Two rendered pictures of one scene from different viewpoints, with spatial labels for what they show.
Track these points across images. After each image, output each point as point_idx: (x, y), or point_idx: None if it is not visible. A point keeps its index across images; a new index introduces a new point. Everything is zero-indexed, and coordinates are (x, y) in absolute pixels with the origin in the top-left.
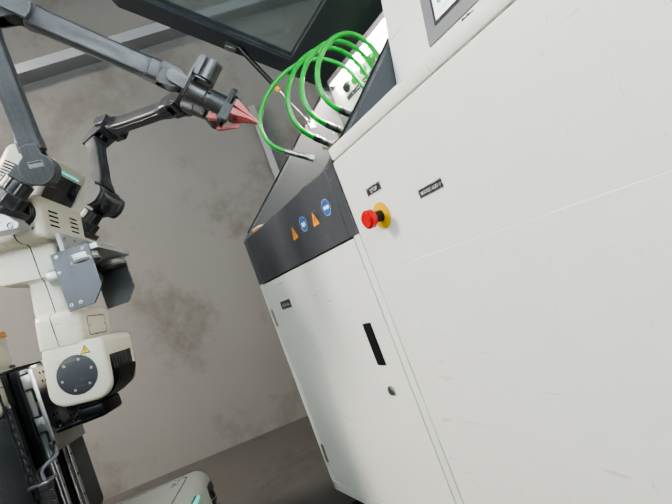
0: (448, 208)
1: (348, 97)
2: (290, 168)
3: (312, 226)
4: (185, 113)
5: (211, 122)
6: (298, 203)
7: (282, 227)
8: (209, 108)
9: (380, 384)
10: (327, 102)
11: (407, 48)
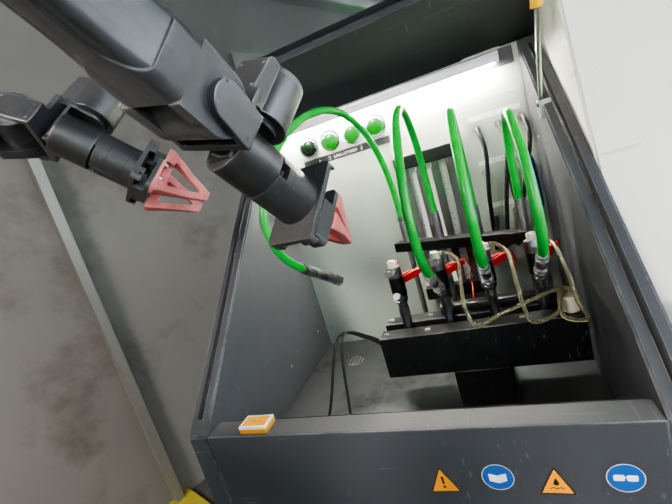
0: None
1: (307, 164)
2: (245, 274)
3: (535, 489)
4: (40, 152)
5: (146, 195)
6: (501, 442)
7: (394, 460)
8: (276, 206)
9: None
10: (546, 243)
11: (654, 181)
